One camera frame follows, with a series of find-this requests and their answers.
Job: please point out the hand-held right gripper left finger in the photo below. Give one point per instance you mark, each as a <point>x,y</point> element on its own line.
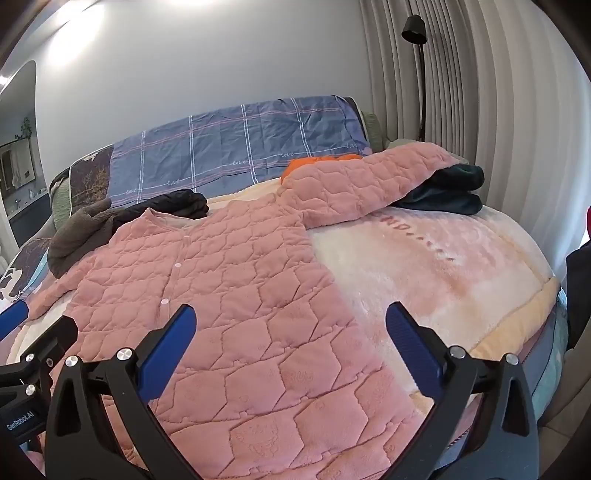
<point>168,346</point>

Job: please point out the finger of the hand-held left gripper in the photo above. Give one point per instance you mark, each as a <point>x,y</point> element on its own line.
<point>11,318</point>
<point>55,341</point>

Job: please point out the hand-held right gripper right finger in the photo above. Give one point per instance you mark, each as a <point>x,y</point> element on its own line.
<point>411,346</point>

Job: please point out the pink quilted jacket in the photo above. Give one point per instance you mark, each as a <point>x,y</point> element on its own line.
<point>240,277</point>

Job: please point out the dark patterned duvet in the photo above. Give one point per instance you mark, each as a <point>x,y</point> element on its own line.
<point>27,263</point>

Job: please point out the cream pink plush blanket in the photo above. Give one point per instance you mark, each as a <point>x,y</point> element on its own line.
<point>438,277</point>

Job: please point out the dark cabinet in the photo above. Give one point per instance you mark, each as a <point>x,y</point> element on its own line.
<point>27,217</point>

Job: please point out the brown fleece garment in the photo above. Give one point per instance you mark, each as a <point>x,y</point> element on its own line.
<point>78,235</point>

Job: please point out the green pillow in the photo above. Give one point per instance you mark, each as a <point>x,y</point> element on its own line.
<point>60,203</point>
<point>374,129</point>

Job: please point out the dark patterned pillow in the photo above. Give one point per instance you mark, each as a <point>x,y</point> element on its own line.
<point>90,180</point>

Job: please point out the dark teal folded garment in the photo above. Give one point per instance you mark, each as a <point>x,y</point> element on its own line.
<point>452,189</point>

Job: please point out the dark cloth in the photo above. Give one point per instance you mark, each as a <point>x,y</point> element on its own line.
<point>579,295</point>

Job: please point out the orange garment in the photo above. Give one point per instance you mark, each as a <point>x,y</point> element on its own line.
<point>300,166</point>

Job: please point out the blue plaid bed sheet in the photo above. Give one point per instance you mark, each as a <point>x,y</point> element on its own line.
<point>231,138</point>

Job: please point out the beige pleated curtain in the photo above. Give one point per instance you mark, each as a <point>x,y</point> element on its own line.
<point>485,92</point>

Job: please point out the black floor lamp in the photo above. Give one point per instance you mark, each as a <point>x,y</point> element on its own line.
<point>413,27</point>

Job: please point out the wall mirror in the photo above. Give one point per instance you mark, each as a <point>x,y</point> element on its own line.
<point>18,161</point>

